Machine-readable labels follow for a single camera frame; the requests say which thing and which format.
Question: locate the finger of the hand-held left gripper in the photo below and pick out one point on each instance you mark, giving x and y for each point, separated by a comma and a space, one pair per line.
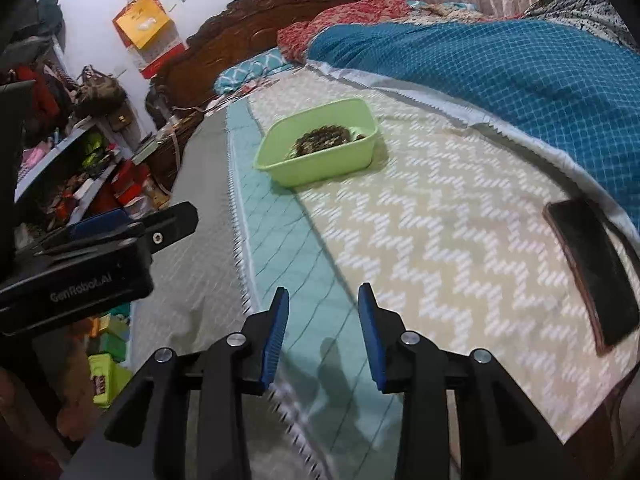
100, 222
172, 222

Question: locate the teal checked blanket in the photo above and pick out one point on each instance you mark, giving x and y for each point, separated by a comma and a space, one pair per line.
450, 70

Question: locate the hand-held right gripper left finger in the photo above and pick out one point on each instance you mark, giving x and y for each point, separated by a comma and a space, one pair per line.
277, 330

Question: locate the green plastic box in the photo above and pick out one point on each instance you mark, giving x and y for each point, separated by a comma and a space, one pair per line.
107, 375

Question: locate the dark green cloth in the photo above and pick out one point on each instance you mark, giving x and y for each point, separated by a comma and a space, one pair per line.
50, 10

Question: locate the green plastic basin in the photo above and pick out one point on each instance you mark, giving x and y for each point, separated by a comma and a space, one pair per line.
320, 165

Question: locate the yellow paper bag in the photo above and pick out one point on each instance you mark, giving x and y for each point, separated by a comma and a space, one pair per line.
142, 22

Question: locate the red white paper bag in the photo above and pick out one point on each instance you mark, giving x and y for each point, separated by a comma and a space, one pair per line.
160, 60

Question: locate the grey patterned blanket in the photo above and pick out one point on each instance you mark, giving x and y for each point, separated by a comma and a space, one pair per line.
580, 5

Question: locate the zigzag patterned bedspread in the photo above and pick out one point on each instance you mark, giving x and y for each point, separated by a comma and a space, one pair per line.
450, 220

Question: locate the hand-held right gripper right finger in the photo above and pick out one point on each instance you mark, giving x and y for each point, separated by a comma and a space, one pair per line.
372, 335

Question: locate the small brown purse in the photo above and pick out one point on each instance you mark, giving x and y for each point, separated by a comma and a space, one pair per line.
120, 120

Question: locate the teal patterned pillow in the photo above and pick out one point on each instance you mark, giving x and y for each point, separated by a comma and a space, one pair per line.
240, 72

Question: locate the red garment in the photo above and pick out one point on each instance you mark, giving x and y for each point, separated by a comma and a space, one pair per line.
40, 90

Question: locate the brown handbag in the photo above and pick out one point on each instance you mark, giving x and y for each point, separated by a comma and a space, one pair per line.
100, 92

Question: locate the pile of red packets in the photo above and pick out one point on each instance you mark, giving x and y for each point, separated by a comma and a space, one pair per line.
127, 180

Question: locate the red patterned blanket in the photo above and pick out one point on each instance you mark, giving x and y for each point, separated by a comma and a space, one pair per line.
350, 15

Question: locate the neon green packet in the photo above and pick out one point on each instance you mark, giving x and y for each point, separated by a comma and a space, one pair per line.
95, 152

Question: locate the grey storage shelf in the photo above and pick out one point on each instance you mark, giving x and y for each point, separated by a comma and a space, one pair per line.
55, 152

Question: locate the black smartphone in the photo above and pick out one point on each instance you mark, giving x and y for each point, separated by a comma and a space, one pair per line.
590, 270

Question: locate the carved wooden headboard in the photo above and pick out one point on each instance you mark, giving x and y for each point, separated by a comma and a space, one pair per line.
240, 35

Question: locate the person's left forearm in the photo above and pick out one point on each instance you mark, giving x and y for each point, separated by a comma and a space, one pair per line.
75, 360

